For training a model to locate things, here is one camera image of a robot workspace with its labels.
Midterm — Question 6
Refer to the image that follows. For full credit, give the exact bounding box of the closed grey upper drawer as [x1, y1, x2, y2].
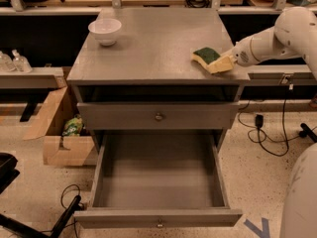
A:
[77, 102, 238, 130]

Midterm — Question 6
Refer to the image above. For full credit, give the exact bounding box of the green yellow sponge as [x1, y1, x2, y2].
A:
[191, 47, 220, 69]

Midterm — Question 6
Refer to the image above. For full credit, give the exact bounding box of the grey wooden drawer cabinet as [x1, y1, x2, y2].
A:
[67, 8, 249, 146]

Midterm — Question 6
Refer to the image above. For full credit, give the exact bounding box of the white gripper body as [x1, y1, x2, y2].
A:
[221, 37, 257, 66]

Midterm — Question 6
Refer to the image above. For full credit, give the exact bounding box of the open grey middle drawer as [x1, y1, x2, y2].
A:
[74, 132, 243, 229]

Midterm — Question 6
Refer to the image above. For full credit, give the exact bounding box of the green snack bag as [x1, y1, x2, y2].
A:
[62, 115, 83, 137]

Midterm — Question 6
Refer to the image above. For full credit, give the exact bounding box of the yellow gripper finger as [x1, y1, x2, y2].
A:
[207, 55, 236, 73]

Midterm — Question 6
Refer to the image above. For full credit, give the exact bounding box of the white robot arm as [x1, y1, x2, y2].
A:
[206, 7, 317, 238]

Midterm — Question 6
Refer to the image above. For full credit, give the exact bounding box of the cardboard box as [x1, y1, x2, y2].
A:
[23, 86, 98, 167]

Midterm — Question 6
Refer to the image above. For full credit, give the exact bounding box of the black chair base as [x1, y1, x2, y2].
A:
[0, 152, 82, 238]

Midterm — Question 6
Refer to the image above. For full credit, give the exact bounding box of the white ceramic bowl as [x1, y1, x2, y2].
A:
[88, 18, 122, 46]

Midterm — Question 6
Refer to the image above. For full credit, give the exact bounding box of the black power adapter cable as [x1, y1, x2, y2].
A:
[237, 89, 317, 158]

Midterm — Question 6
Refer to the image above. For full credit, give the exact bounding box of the black cable on floor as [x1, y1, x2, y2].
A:
[59, 183, 82, 238]

